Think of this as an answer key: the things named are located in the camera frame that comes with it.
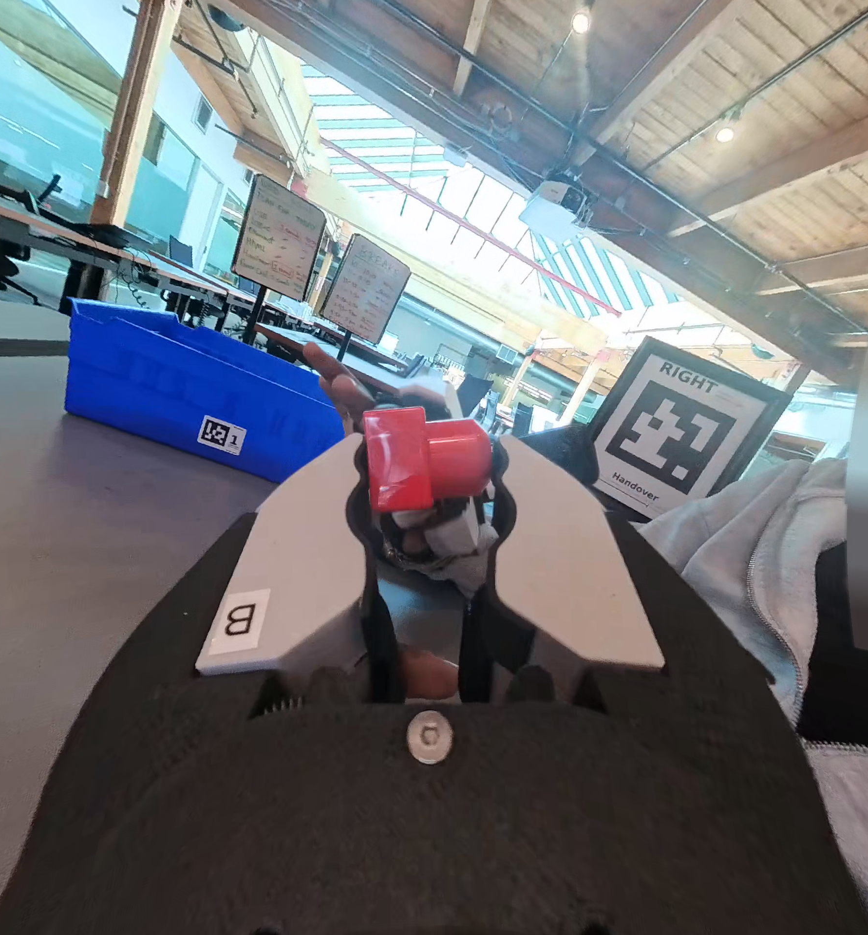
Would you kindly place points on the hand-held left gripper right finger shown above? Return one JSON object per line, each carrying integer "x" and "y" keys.
{"x": 580, "y": 584}

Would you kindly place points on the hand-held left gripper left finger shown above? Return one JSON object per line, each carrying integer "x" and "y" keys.
{"x": 295, "y": 577}

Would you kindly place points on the red block with cylinder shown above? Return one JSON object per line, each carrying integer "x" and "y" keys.
{"x": 405, "y": 467}

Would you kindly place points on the blue plastic bin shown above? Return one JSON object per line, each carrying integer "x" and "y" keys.
{"x": 149, "y": 380}

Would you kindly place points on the wooden office desk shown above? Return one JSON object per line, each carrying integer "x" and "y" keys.
{"x": 185, "y": 281}

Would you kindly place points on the person's left hand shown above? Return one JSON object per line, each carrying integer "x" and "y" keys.
{"x": 430, "y": 676}

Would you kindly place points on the person's right hand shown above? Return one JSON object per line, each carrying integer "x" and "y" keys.
{"x": 346, "y": 398}

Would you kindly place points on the person's grey hoodie torso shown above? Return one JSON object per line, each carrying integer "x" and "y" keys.
{"x": 733, "y": 526}

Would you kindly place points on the framed black white marker poster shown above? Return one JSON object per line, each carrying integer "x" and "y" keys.
{"x": 690, "y": 431}

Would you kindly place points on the whiteboard on stand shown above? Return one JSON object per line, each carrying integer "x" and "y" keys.
{"x": 277, "y": 237}
{"x": 364, "y": 288}

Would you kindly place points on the white ceiling projector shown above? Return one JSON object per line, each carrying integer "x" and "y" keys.
{"x": 551, "y": 215}

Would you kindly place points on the wooden support post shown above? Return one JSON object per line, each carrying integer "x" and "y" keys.
{"x": 131, "y": 131}

